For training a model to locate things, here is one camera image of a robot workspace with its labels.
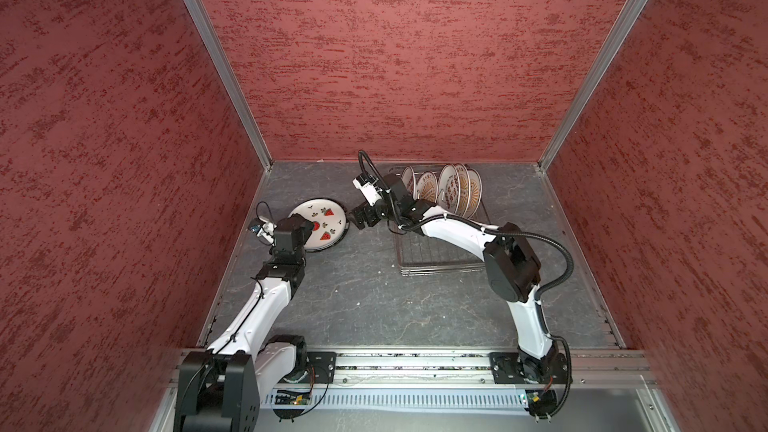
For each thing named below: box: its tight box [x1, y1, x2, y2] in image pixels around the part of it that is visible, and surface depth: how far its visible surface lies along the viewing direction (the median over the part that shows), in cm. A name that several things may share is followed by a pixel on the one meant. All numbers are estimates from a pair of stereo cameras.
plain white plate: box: [289, 198, 350, 253], surface depth 102 cm
